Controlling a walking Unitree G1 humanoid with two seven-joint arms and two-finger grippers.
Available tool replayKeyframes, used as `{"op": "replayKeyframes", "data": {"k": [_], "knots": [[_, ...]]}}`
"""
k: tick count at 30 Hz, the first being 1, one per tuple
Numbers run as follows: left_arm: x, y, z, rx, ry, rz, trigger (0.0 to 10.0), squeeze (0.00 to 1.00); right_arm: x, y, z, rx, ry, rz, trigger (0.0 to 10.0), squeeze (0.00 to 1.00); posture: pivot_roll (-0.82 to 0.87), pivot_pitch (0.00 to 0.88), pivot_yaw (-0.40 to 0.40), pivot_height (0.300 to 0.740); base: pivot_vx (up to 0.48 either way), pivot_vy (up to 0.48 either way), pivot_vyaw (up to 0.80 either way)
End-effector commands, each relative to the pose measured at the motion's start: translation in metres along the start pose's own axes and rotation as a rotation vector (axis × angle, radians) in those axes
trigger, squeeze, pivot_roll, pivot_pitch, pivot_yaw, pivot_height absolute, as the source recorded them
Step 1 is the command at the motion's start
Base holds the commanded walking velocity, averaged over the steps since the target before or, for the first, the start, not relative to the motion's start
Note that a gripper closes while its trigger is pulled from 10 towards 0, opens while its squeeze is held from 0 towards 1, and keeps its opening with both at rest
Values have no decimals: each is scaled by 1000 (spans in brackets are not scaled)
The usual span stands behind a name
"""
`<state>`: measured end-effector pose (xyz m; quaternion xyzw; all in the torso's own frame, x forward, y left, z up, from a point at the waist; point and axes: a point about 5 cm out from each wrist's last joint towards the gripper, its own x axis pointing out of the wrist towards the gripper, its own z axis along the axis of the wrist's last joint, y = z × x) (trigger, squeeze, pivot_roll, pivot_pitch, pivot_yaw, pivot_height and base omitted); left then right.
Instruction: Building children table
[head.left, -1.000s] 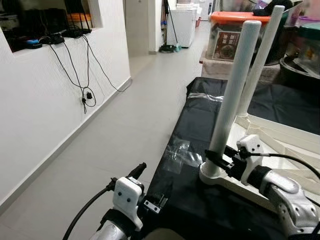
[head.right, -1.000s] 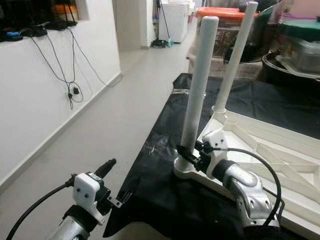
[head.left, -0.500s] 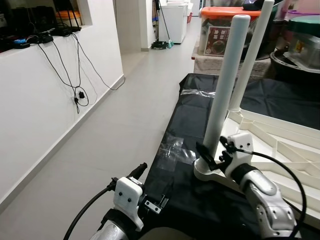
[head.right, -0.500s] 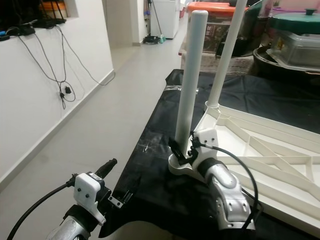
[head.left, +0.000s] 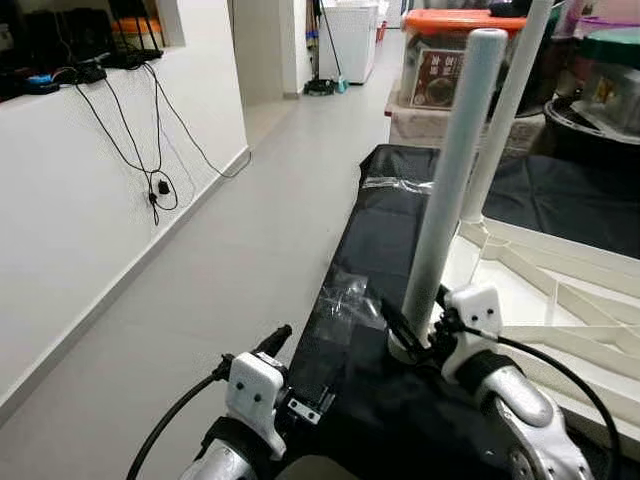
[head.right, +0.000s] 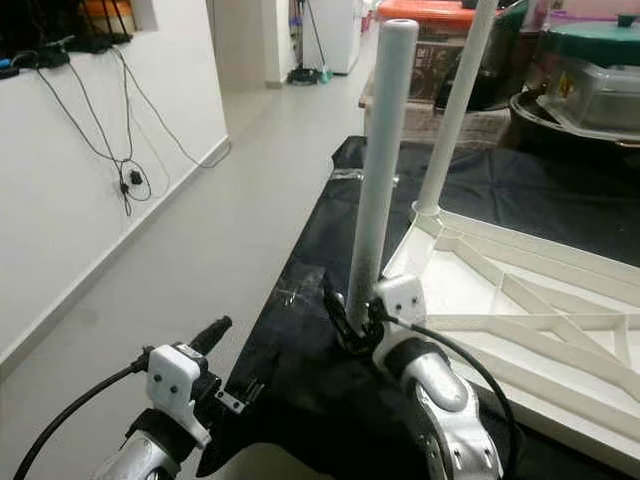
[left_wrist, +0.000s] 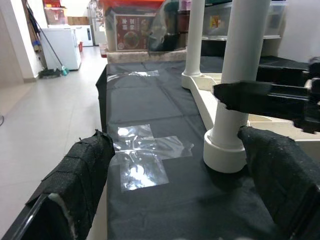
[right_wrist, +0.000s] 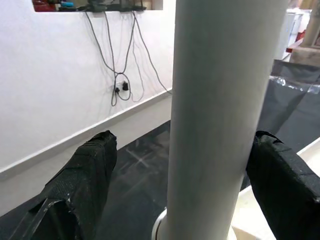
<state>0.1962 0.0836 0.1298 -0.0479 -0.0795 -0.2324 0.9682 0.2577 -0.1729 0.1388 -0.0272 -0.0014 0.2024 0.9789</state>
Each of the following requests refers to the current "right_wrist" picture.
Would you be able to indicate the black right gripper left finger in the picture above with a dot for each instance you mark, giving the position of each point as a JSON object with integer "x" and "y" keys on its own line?
{"x": 82, "y": 185}

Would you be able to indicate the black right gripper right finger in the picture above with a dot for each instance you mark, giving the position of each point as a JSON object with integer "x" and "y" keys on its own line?
{"x": 282, "y": 187}

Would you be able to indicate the white plastic children table top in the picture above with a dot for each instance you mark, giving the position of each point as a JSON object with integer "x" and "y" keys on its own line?
{"x": 307, "y": 160}

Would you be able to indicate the white plastic table leg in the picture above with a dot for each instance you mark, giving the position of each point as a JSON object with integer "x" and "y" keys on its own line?
{"x": 212, "y": 100}

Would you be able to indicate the beige stone counter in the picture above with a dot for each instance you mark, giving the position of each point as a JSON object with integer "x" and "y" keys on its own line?
{"x": 305, "y": 56}

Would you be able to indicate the white chest freezer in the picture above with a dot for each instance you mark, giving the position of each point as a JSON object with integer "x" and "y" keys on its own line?
{"x": 292, "y": 30}

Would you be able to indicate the dark small device box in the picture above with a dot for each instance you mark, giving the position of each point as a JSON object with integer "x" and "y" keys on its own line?
{"x": 97, "y": 6}

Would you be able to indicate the black wifi router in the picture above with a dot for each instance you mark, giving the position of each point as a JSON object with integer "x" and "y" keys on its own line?
{"x": 132, "y": 8}

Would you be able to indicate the white wall socket with plug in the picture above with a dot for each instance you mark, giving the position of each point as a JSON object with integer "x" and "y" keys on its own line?
{"x": 123, "y": 86}

